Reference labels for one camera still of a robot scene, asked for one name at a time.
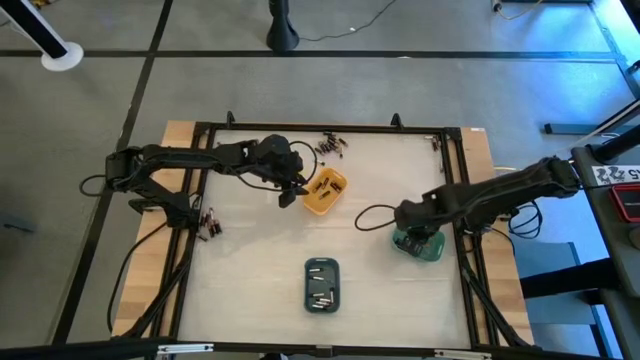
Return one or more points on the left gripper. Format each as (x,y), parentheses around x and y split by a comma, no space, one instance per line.
(265,172)

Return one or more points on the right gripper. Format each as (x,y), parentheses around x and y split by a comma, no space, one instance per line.
(417,217)

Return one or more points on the mint green plastic bin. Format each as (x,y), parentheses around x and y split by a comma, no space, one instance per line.
(436,247)

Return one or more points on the yellow plastic bin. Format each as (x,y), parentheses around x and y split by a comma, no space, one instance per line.
(315,205)

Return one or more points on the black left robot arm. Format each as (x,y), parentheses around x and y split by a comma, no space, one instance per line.
(175,155)

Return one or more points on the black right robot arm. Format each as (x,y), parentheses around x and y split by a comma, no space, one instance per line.
(500,192)

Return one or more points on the dark teal plastic bin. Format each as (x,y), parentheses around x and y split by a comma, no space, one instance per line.
(334,265)

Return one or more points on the black stand foot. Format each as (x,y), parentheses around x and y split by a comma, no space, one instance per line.
(282,37)

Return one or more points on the black desk foot bar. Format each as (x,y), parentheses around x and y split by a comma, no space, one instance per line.
(565,128)

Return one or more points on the grey side table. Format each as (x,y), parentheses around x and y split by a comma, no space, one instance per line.
(620,260)

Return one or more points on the white printed label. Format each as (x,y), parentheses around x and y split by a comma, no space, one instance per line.
(612,175)

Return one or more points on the red black device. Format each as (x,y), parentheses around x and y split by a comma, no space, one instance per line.
(627,202)

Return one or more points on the white lamp base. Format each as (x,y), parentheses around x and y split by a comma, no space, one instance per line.
(62,55)

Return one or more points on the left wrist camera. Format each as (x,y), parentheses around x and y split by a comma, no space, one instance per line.
(280,147)

